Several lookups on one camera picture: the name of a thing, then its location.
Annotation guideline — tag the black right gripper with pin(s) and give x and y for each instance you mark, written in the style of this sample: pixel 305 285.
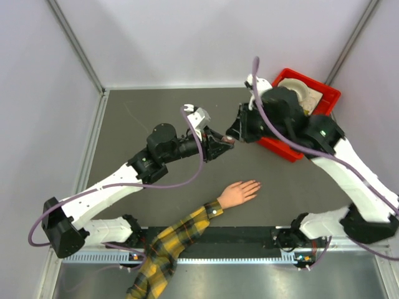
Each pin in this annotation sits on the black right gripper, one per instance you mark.
pixel 240 129

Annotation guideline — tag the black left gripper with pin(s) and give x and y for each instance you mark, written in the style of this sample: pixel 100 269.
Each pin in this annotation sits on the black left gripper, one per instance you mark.
pixel 212 147

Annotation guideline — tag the pink nail polish bottle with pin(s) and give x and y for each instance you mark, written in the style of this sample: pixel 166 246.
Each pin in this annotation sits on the pink nail polish bottle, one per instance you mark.
pixel 224 139

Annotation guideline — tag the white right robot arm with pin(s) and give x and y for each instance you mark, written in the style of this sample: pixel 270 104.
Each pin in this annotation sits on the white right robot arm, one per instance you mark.
pixel 372 215

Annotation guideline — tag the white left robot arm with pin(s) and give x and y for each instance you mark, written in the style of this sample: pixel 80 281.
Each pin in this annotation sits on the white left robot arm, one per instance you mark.
pixel 70 224

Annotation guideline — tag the mannequin hand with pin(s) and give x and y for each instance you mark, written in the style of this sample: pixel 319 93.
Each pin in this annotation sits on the mannequin hand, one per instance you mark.
pixel 238 193

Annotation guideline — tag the white tape roll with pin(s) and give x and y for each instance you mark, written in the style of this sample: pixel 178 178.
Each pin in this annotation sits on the white tape roll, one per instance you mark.
pixel 298 86

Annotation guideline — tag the red plastic bin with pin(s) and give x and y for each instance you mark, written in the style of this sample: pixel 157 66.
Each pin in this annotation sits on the red plastic bin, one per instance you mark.
pixel 325 104

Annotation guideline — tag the yellow plaid sleeve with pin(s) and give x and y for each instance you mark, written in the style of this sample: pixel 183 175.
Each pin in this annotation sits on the yellow plaid sleeve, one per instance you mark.
pixel 162 254

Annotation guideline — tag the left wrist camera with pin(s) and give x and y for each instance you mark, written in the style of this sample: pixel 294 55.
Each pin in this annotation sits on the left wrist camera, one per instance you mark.
pixel 197 116

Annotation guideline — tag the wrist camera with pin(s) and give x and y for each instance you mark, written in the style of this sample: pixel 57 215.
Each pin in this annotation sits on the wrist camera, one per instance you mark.
pixel 262 86
pixel 197 116

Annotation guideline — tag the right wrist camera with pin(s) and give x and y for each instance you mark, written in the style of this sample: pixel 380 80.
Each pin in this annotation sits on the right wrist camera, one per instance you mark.
pixel 262 86

